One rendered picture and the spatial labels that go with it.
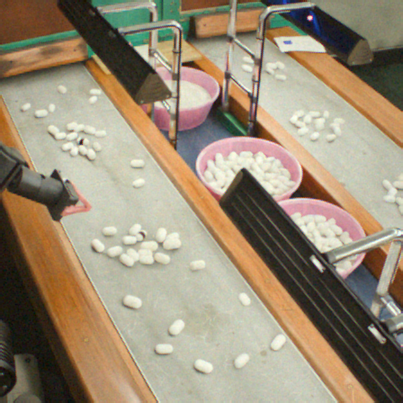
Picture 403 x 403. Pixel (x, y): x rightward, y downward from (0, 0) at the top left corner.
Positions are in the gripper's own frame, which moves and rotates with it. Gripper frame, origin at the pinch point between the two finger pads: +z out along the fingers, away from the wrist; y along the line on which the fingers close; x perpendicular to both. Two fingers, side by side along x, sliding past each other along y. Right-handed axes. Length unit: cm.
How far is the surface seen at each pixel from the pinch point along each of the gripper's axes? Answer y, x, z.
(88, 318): -21.1, 12.5, -0.6
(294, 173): 5, -27, 52
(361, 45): 6, -64, 41
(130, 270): -9.5, 5.6, 12.1
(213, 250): -11.1, -6.4, 26.8
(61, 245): 1.2, 11.5, 1.3
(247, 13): 79, -53, 68
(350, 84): 37, -56, 84
